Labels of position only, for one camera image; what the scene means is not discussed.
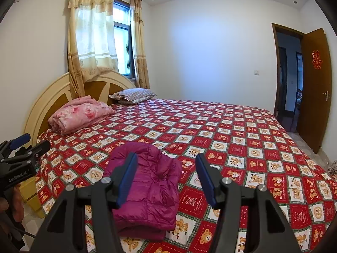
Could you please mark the pile of patterned clothes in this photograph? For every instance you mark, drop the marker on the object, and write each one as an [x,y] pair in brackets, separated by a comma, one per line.
[333,167]

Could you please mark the brown wooden door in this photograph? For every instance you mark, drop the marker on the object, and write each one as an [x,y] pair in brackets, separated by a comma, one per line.
[313,105]

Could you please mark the brown door frame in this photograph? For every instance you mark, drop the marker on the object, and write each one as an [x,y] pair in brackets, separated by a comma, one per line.
[273,71]

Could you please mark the red paper door decoration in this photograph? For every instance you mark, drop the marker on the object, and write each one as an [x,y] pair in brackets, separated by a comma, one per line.
[316,58]

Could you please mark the magenta puffer jacket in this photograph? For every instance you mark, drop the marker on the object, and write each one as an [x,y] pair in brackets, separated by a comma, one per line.
[147,189]

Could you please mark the red checkered bear-print bedspread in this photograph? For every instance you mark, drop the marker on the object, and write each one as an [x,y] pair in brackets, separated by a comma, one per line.
[237,150]

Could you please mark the striped pillow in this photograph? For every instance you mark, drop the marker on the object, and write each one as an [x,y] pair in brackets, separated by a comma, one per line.
[133,95]

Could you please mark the yellow nightstand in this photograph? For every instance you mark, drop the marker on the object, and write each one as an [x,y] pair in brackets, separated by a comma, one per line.
[33,197]

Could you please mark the folded pink floral blanket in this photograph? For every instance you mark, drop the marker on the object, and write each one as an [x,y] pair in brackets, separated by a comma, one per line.
[79,116]

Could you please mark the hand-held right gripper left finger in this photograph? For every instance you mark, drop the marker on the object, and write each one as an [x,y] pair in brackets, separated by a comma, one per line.
[127,181]

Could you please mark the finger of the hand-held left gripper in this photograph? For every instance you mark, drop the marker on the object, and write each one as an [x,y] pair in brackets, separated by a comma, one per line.
[19,141]
[39,149]

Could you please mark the window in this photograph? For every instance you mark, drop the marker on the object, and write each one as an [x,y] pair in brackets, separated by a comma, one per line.
[123,44]

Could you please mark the wide beige floral curtain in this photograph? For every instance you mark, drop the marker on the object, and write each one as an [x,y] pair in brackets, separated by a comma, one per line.
[89,31]

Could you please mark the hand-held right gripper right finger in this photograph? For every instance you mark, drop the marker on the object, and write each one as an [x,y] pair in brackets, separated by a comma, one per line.
[206,181]

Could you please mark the cream and wood headboard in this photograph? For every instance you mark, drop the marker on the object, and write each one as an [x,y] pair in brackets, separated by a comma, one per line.
[42,105]

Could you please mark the person's left hand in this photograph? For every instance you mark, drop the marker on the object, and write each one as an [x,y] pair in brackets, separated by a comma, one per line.
[18,200]

